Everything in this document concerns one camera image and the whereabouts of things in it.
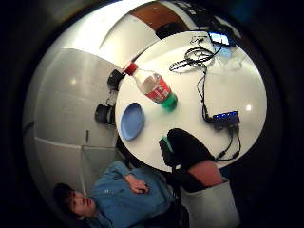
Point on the the person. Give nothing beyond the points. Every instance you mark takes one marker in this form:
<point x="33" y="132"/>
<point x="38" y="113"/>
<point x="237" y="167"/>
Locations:
<point x="126" y="196"/>

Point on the black hub with blue lights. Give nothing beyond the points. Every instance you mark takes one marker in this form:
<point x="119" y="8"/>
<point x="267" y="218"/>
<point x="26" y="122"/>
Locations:
<point x="225" y="118"/>

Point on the blue plate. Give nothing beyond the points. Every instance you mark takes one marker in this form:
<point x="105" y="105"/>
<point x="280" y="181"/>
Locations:
<point x="132" y="121"/>

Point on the red-capped plastic soda bottle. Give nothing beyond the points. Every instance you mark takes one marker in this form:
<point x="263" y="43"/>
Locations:
<point x="155" y="88"/>

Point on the black round device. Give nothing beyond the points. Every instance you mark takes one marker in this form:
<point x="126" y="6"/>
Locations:
<point x="104" y="114"/>

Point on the clear plastic bag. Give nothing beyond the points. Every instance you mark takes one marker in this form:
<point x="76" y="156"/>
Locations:
<point x="232" y="60"/>

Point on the black chair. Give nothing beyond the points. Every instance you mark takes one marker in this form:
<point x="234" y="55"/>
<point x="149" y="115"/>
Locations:
<point x="169" y="30"/>

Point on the brown wooden door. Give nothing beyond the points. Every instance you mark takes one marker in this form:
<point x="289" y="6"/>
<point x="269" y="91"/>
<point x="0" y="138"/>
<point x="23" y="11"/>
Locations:
<point x="156" y="14"/>

